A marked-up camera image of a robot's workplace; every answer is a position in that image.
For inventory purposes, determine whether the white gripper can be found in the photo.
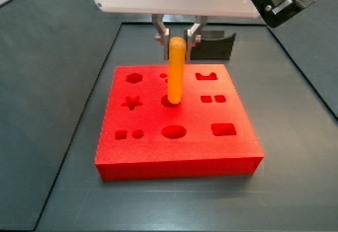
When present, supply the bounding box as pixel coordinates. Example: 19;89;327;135
93;0;259;61

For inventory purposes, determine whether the yellow oval peg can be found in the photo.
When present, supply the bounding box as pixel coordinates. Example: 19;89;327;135
168;37;185;105

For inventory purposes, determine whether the red shape sorter board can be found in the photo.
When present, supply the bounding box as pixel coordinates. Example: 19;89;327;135
94;64;264;182

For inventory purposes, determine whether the black curved holder stand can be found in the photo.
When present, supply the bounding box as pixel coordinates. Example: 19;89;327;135
189;31;236;60

